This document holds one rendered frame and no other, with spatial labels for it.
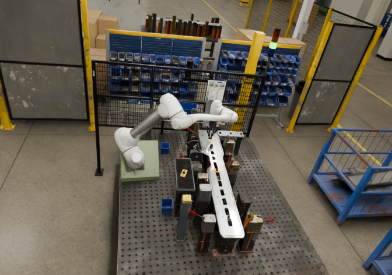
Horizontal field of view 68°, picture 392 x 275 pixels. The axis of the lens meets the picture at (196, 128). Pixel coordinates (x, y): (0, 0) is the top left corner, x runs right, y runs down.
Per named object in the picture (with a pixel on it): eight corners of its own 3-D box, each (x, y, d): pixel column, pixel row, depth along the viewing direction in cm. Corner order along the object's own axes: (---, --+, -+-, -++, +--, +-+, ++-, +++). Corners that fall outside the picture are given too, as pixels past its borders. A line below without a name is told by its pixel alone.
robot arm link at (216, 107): (207, 114, 284) (218, 119, 279) (209, 100, 276) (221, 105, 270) (213, 110, 292) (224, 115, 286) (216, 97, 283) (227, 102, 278)
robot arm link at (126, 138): (119, 155, 265) (107, 135, 267) (130, 151, 279) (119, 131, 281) (178, 112, 228) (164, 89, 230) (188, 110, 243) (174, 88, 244)
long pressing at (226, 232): (249, 238, 208) (249, 236, 207) (219, 238, 204) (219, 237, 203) (217, 131, 322) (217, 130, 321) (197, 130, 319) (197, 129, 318)
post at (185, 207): (185, 241, 232) (192, 203, 208) (175, 241, 230) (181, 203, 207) (184, 233, 238) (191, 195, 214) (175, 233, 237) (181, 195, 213)
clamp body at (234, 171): (234, 193, 285) (242, 166, 267) (222, 193, 283) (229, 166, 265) (232, 186, 293) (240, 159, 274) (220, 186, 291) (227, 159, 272)
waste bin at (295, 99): (314, 125, 576) (328, 92, 537) (291, 124, 564) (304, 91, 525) (302, 112, 617) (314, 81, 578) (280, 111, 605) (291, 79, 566)
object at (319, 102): (287, 132, 537) (329, 21, 430) (284, 128, 549) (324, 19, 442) (336, 133, 562) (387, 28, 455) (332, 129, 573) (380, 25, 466)
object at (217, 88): (222, 104, 343) (227, 80, 327) (203, 103, 340) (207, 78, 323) (221, 103, 345) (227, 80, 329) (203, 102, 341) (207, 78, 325)
